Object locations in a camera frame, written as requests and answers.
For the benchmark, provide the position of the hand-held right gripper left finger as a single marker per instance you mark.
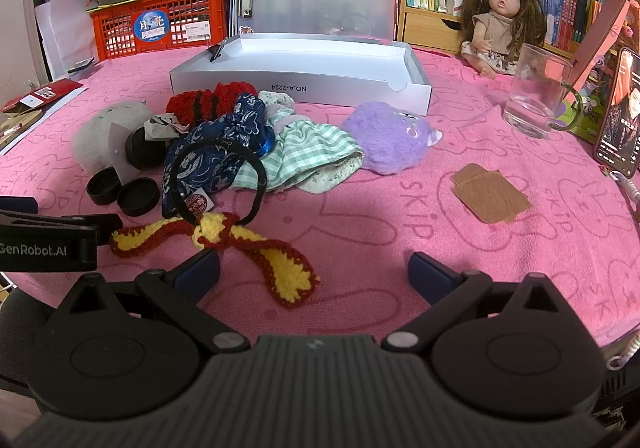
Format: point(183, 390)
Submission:
point(197, 270)

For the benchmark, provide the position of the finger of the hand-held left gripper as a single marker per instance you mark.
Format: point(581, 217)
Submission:
point(110, 228)
point(17, 205)

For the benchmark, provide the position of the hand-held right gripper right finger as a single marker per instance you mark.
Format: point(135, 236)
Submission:
point(430, 275)

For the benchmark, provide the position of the black round lids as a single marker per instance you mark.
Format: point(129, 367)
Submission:
point(145, 151)

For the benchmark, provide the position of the grey fluffy plush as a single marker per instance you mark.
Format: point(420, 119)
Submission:
point(100, 138)

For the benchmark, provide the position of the blue floral pouch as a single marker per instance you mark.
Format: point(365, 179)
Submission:
point(235, 138)

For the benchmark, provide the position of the purple plush toy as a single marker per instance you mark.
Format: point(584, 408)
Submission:
point(385, 138)

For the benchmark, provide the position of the red black knitted piece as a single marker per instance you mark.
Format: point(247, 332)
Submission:
point(200, 103)

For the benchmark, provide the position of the green checked doll dress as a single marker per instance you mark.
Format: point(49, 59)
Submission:
point(310, 148)

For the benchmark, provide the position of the silver shallow box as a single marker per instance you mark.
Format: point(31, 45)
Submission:
point(325, 88)

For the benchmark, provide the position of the pink printed blanket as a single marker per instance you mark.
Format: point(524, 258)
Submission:
point(380, 228)

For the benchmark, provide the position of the brown flat packet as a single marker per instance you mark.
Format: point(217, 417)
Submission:
point(20, 128)

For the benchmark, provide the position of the brown paper patch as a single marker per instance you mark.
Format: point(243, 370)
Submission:
point(495, 198)
point(470, 171)

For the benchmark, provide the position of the white cartoon printed tag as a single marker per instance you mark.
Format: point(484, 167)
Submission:
point(162, 126)

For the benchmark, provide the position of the red booklet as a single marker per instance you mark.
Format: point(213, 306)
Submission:
point(45, 93)

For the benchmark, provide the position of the small black card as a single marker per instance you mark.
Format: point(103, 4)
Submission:
point(80, 65)

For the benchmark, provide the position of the white paper board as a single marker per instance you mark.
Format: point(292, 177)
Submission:
point(65, 28)

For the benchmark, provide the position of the glass mug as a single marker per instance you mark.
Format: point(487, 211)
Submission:
point(530, 98)

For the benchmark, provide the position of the black binder clip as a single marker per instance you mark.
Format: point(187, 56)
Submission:
point(218, 52)

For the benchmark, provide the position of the red plastic crate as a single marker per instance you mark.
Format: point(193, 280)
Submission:
point(175, 23)

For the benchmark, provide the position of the colourful picture book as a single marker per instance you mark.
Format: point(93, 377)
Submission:
point(587, 121)

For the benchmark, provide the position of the smartphone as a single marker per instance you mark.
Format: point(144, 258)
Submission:
point(622, 128)

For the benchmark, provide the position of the wooden drawer organiser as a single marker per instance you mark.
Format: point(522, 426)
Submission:
point(430, 28)

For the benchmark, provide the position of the brown haired doll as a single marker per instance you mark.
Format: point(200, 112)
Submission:
point(495, 23)

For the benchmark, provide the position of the pink folding stand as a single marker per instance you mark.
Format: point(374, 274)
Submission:
point(600, 38)

